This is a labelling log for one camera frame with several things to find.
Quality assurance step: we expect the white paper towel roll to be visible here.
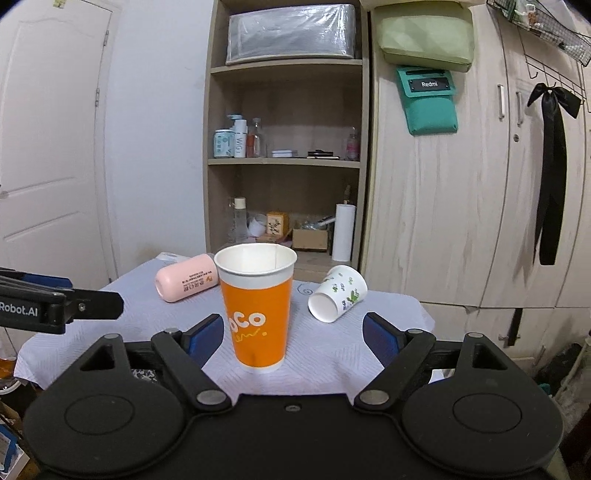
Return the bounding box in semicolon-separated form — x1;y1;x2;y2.
331;202;358;263

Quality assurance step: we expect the black wire basket rack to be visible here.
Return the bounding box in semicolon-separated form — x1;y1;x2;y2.
486;0;591;113

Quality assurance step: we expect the wooden box with leaf print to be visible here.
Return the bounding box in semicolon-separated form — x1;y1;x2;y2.
266;211;290;243

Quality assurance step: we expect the white pump bottle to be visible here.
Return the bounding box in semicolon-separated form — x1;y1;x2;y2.
226;114;249;159

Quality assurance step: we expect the plastic-wrapped grey box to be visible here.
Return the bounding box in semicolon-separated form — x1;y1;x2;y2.
225;2;362;66

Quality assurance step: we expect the white tablecloth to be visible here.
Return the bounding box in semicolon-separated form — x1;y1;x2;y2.
14;251;437;398

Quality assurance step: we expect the clear bottle with orange liquid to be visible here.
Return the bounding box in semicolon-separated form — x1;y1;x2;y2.
247;117;267;159

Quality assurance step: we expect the clear bottle with cream cap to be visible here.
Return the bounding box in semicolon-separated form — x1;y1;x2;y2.
226;196;248;246

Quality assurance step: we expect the light wooden wardrobe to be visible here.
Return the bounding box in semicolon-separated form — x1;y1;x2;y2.
359;0;591;366

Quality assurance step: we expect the white cup with green print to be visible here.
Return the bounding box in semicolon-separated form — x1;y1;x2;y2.
307;264;369;324

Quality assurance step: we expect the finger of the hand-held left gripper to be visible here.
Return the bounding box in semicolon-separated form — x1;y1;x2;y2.
0;267;74;292
65;288;125;320

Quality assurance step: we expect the wooden shelf unit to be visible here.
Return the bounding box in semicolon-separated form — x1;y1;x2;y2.
202;0;371;283

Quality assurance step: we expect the black ribbon bow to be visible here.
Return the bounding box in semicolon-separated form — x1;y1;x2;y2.
527;82;583;267

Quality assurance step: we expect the blue and white box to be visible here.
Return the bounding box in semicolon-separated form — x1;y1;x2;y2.
0;421;25;468

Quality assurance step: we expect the small cardboard box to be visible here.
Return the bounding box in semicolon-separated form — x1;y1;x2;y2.
291;227;330;253

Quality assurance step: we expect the teal and white jar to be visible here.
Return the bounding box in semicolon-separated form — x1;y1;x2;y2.
213;129;236;160

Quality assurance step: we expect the orange paper cup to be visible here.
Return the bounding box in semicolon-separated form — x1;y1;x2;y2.
213;243;298;375

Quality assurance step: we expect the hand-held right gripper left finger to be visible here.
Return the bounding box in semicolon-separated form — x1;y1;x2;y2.
78;313;233;413

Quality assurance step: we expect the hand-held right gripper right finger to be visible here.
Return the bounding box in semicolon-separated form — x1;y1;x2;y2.
353;311;511;412

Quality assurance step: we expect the black strap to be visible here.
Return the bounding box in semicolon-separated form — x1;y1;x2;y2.
505;308;523;347

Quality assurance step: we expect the dark cloth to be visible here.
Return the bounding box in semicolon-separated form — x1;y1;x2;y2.
534;340;591;395

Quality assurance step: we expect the green cushion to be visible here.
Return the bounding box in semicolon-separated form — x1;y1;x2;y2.
372;2;476;73

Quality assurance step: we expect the white door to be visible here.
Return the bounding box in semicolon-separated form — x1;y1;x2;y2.
0;0;117;291

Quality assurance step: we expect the teal bag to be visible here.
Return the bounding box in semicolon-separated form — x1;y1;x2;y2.
396;65;460;137

